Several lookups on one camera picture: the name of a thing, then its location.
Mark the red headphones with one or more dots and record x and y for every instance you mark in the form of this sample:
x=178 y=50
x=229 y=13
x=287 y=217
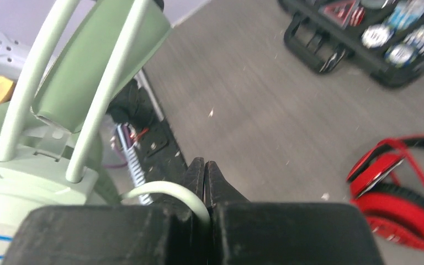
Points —
x=394 y=212

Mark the black poker chip case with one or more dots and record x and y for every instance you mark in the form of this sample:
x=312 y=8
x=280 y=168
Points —
x=321 y=44

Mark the mint green headphones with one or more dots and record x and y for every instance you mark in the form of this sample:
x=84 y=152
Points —
x=50 y=146

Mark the blue yellow poker chip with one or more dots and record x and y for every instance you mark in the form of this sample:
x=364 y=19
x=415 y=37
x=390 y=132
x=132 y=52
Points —
x=400 y=55

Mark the red triangular dealer button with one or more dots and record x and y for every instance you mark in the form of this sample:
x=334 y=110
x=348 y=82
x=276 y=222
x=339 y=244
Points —
x=339 y=12

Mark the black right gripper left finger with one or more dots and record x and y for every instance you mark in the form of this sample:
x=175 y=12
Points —
x=169 y=231

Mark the white poker chip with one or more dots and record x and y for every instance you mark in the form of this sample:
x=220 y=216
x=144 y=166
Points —
x=376 y=35

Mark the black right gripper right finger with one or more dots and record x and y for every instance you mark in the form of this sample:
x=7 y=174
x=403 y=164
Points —
x=245 y=232

